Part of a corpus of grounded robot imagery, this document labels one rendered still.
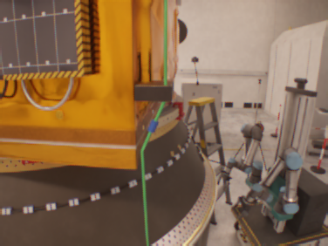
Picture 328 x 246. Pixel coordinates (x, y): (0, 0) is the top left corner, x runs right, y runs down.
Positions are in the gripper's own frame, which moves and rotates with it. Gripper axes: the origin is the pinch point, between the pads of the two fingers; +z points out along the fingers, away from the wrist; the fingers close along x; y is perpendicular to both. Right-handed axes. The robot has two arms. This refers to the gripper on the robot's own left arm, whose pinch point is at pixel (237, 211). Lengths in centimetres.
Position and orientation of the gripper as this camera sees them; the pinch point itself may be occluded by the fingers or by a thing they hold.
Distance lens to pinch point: 194.6
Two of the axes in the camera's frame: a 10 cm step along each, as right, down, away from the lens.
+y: -9.2, -3.7, -1.6
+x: -0.1, 4.1, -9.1
